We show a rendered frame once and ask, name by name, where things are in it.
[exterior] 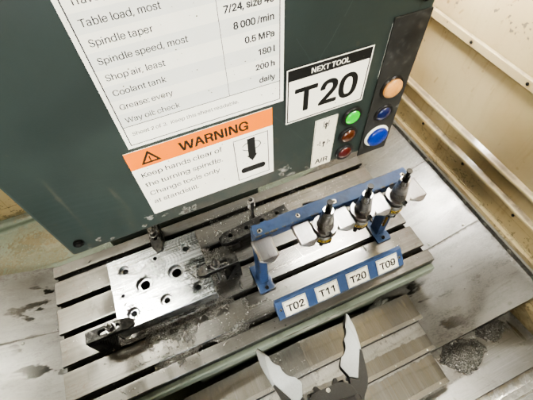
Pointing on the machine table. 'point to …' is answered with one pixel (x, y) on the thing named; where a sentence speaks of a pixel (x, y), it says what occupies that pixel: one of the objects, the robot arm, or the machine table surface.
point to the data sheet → (178, 59)
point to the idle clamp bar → (247, 228)
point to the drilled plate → (169, 264)
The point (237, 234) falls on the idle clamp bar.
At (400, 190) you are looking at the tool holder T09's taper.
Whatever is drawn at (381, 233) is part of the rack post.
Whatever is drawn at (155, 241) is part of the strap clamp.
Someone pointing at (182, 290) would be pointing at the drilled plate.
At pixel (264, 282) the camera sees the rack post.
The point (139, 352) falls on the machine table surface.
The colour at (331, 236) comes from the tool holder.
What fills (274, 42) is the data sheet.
